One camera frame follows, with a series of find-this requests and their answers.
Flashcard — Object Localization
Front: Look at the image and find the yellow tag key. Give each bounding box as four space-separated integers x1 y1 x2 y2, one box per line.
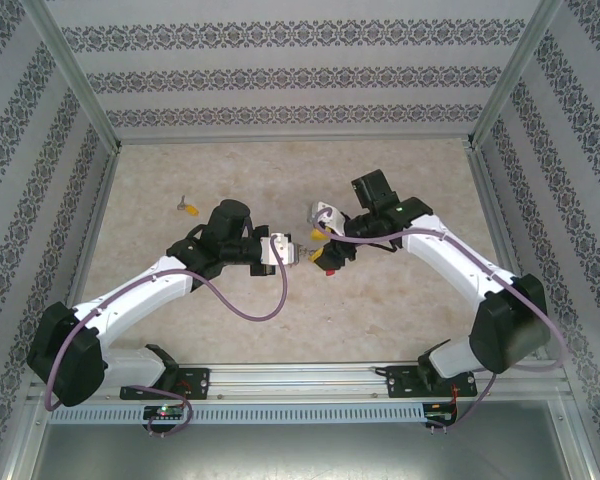
176 194 202 217

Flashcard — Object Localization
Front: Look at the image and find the left controller board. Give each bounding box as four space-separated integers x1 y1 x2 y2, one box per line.
143 405 186 422

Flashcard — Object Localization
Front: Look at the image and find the grey metal panel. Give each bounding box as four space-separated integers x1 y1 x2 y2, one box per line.
9 399 594 480

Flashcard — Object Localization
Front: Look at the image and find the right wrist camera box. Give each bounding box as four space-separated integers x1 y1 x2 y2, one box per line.
307 200 349 234

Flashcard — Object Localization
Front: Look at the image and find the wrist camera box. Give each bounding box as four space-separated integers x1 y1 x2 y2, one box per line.
258 231 300 270
307 200 349 234

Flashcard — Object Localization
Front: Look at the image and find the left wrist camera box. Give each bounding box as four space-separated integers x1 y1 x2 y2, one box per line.
258 231 300 270

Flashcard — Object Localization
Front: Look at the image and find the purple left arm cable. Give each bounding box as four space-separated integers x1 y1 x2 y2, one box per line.
44 247 290 440

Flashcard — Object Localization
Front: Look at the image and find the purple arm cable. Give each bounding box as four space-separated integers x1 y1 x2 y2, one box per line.
44 247 290 440
314 207 569 434

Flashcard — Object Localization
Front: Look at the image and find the aluminium back floor rail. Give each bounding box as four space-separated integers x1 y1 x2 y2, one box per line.
117 133 474 146

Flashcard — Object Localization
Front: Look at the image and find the aluminium side floor rail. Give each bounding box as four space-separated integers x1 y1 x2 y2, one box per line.
464 144 551 361
47 147 124 366

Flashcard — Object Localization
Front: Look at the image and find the aluminium mounting rail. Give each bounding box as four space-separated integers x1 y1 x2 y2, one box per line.
27 363 574 401

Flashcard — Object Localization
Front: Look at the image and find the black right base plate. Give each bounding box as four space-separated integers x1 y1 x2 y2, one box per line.
385 364 479 400

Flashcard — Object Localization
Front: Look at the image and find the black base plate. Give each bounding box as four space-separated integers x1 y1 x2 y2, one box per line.
385 364 479 400
119 367 211 401

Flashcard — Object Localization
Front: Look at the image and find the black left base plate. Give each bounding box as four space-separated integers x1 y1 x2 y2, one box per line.
119 367 211 401

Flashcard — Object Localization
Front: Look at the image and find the slotted grey cable duct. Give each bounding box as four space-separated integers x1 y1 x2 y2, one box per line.
47 403 426 425

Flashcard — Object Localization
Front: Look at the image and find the aluminium corner post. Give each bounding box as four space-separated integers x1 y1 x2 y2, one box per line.
18 0 124 151
465 0 567 149

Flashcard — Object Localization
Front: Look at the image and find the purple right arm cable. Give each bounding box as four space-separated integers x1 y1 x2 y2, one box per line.
314 207 569 434

